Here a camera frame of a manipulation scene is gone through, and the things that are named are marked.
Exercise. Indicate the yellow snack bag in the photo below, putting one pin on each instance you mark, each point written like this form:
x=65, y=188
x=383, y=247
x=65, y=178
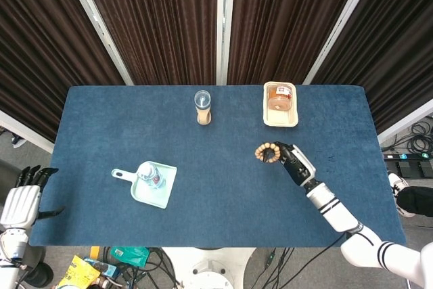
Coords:
x=78, y=273

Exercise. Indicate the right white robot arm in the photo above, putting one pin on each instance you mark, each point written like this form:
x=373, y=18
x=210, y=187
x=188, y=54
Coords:
x=335, y=211

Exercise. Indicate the jar with red label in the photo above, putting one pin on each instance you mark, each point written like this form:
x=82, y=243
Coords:
x=279, y=101

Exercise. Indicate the crumpled clear plastic bottle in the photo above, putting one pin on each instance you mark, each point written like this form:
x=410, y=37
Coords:
x=150, y=174

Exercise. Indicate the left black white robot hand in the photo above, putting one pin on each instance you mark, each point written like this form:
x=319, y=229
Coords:
x=20, y=204

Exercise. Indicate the black foot pedal box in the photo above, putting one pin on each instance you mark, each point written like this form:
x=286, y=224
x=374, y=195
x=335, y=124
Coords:
x=419, y=169

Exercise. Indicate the light green plastic dustpan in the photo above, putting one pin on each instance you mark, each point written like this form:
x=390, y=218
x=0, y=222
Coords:
x=149, y=198

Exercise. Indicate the white sneaker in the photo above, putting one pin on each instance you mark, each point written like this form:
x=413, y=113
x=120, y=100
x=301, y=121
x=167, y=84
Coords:
x=394, y=182

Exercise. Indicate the blue table cloth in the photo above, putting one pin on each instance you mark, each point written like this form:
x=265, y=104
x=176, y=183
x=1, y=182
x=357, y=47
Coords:
x=203, y=218

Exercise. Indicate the clear cup on wooden base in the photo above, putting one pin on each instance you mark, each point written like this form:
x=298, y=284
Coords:
x=203, y=113

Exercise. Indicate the white metal frame post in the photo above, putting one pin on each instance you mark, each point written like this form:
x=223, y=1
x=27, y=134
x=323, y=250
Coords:
x=223, y=32
x=339, y=28
x=99, y=28

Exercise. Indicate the black shoe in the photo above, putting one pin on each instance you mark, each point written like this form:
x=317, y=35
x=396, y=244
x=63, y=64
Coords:
x=40, y=273

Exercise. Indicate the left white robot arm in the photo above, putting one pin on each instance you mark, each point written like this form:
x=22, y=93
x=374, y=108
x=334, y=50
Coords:
x=13, y=243

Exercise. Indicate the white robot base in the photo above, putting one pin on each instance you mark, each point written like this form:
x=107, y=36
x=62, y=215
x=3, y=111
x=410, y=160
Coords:
x=209, y=268

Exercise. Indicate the beige rectangular tray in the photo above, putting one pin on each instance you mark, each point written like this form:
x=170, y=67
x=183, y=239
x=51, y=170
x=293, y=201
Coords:
x=280, y=119

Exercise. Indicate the white metal frame rail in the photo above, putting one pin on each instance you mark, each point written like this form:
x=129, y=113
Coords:
x=23, y=130
x=406, y=121

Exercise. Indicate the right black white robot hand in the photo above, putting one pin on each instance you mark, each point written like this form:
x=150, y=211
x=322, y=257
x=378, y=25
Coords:
x=299, y=167

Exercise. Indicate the dark brown pleated curtain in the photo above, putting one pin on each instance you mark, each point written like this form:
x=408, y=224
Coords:
x=40, y=48
x=389, y=48
x=280, y=25
x=152, y=25

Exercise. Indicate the green snack bag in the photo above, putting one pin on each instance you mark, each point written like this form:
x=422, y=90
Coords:
x=130, y=256

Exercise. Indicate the black trouser leg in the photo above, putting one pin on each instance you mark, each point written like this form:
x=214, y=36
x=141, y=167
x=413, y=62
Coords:
x=419, y=201

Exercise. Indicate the blue snack packet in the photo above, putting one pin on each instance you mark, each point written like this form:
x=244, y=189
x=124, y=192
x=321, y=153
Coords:
x=108, y=268

